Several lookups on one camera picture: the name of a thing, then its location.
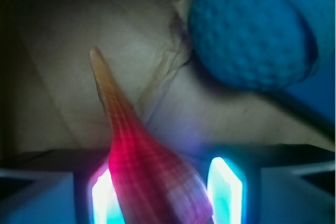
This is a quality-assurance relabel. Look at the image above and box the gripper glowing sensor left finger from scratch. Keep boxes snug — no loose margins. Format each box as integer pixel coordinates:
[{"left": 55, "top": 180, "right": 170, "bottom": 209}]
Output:
[{"left": 1, "top": 149, "right": 125, "bottom": 223}]

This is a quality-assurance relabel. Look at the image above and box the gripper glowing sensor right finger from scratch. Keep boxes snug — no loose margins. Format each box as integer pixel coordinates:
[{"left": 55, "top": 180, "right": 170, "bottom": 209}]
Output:
[{"left": 207, "top": 144, "right": 335, "bottom": 223}]

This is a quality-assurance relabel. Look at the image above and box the orange spiral sea shell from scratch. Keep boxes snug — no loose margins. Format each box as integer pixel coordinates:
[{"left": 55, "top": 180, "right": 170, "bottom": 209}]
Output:
[{"left": 90, "top": 47, "right": 213, "bottom": 223}]

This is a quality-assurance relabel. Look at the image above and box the crumpled brown paper bag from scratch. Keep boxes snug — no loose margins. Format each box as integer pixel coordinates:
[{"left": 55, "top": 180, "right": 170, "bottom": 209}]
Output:
[{"left": 1, "top": 0, "right": 335, "bottom": 158}]

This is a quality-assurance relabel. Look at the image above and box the blue rectangular block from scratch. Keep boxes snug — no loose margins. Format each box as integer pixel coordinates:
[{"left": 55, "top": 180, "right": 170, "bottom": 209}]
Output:
[{"left": 269, "top": 57, "right": 335, "bottom": 139}]

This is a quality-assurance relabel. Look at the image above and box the blue dimpled ball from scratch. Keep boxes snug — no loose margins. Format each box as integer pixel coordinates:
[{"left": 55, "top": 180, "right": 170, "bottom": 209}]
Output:
[{"left": 188, "top": 0, "right": 335, "bottom": 91}]

